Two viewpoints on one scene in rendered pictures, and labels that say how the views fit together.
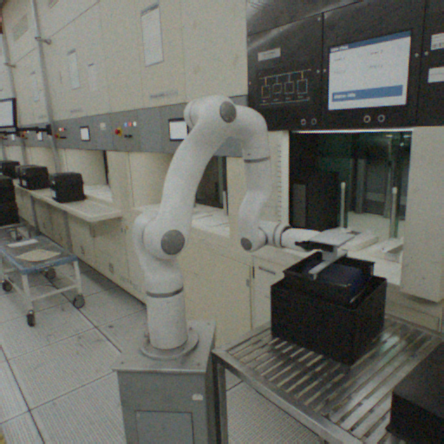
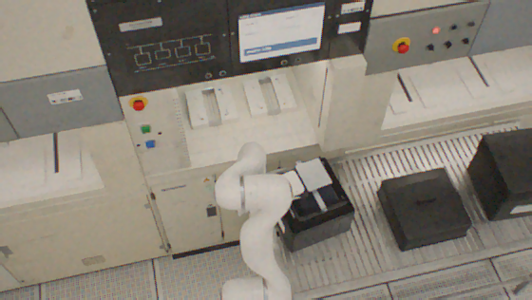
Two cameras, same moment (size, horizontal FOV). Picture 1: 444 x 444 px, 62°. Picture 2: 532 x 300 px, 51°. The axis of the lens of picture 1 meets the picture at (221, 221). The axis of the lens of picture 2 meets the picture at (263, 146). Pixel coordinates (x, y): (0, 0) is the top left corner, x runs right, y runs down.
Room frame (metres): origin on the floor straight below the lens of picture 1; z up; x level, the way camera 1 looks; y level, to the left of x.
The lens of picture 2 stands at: (0.79, 0.74, 2.89)
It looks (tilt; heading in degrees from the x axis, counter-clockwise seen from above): 56 degrees down; 295
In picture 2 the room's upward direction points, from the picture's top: straight up
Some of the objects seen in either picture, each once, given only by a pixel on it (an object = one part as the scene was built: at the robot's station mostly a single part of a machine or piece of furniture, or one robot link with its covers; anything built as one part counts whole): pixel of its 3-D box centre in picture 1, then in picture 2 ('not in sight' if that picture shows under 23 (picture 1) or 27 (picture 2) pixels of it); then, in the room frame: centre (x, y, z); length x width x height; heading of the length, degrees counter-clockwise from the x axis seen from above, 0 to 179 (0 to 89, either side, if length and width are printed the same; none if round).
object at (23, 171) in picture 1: (34, 177); not in sight; (4.48, 2.23, 0.93); 0.30 x 0.28 x 0.26; 42
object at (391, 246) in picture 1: (403, 250); (269, 94); (1.47, -0.76, 0.89); 0.22 x 0.21 x 0.04; 129
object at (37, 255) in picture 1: (37, 254); not in sight; (2.91, 1.53, 0.47); 0.31 x 0.23 x 0.02; 60
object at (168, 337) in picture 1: (166, 316); not in sight; (1.06, 0.19, 0.85); 0.19 x 0.19 x 0.18
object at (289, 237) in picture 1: (299, 238); (286, 187); (1.16, -0.25, 1.06); 0.11 x 0.10 x 0.07; 48
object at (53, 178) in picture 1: (66, 186); not in sight; (3.55, 1.48, 0.93); 0.30 x 0.28 x 0.26; 36
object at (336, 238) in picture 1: (329, 284); (309, 195); (1.09, -0.33, 0.93); 0.24 x 0.20 x 0.32; 138
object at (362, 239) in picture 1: (346, 237); (211, 105); (1.68, -0.59, 0.89); 0.22 x 0.21 x 0.04; 129
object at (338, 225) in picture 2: (328, 306); (308, 204); (1.09, -0.33, 0.85); 0.28 x 0.28 x 0.17; 48
